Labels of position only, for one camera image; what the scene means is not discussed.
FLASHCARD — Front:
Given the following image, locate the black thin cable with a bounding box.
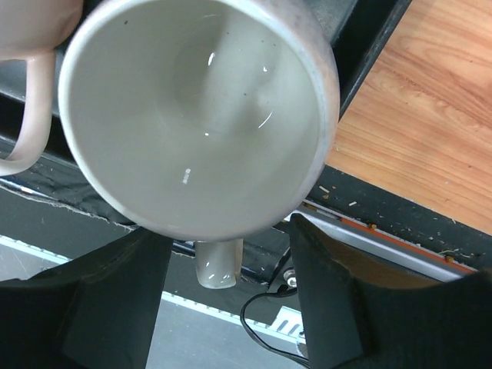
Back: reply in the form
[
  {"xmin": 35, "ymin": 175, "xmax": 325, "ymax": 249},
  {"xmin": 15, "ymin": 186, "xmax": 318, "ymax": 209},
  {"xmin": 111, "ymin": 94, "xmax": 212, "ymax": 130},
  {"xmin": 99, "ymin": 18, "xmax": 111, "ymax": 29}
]
[{"xmin": 240, "ymin": 284, "xmax": 311, "ymax": 364}]

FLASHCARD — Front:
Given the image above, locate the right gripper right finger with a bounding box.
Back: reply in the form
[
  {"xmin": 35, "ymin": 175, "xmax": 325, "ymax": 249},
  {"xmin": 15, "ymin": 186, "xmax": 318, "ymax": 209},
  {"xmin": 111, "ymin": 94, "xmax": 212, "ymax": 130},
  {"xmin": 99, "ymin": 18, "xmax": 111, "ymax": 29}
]
[{"xmin": 289, "ymin": 214, "xmax": 491, "ymax": 368}]

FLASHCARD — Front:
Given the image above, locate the pink ceramic mug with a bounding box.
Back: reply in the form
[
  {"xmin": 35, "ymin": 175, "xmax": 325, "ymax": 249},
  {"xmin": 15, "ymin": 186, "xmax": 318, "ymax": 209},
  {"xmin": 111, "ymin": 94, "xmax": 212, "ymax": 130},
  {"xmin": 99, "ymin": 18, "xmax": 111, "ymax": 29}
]
[{"xmin": 1, "ymin": 0, "xmax": 83, "ymax": 176}]

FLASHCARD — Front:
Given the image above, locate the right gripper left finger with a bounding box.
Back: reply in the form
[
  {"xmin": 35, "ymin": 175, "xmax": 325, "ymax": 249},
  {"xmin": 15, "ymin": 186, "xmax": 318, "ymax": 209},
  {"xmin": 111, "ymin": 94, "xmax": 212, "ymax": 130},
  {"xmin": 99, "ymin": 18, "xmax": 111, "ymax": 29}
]
[{"xmin": 1, "ymin": 229, "xmax": 171, "ymax": 368}]

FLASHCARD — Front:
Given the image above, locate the aluminium frame rail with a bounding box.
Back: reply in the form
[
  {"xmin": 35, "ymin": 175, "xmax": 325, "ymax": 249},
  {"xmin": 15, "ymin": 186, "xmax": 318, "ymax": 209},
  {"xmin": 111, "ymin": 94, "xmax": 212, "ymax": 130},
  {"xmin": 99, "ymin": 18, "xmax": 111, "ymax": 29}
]
[{"xmin": 0, "ymin": 207, "xmax": 477, "ymax": 369}]

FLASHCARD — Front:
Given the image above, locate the black plastic tray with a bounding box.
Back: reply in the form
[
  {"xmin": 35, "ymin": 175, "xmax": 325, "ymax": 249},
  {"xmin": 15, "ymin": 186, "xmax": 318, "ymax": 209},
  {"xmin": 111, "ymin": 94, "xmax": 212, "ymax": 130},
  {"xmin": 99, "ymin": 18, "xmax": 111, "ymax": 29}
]
[{"xmin": 1, "ymin": 0, "xmax": 410, "ymax": 157}]

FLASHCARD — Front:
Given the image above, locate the cream ceramic mug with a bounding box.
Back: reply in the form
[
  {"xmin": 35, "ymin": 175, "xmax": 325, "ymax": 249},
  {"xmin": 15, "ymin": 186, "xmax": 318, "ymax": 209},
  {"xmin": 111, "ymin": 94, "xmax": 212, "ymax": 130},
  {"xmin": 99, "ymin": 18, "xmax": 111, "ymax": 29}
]
[{"xmin": 58, "ymin": 1, "xmax": 341, "ymax": 289}]

